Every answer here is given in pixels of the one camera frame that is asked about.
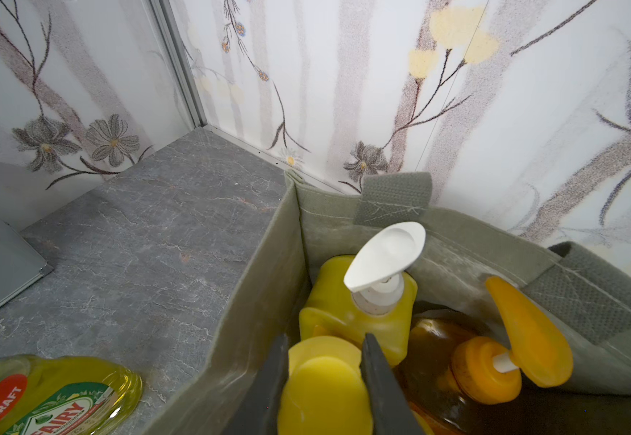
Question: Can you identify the orange bottle yellow cap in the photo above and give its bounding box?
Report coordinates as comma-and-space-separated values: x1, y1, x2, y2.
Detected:
277, 335, 373, 435

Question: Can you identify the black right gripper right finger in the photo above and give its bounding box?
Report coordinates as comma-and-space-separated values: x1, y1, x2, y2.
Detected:
360, 333, 424, 435

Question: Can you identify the green fabric shopping bag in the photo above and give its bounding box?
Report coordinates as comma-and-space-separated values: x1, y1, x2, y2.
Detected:
146, 171, 631, 434

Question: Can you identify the large yellow pump soap bottle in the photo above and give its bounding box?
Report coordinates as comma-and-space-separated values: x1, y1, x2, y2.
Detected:
299, 221, 426, 368

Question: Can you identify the green bottle red cap rear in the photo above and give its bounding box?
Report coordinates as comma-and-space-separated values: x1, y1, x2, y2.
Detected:
0, 355, 143, 435

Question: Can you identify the large orange pump soap bottle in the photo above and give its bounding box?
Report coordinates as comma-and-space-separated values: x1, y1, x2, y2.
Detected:
395, 277, 574, 434

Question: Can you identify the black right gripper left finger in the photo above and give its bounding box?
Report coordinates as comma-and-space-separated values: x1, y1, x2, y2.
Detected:
222, 335, 289, 435

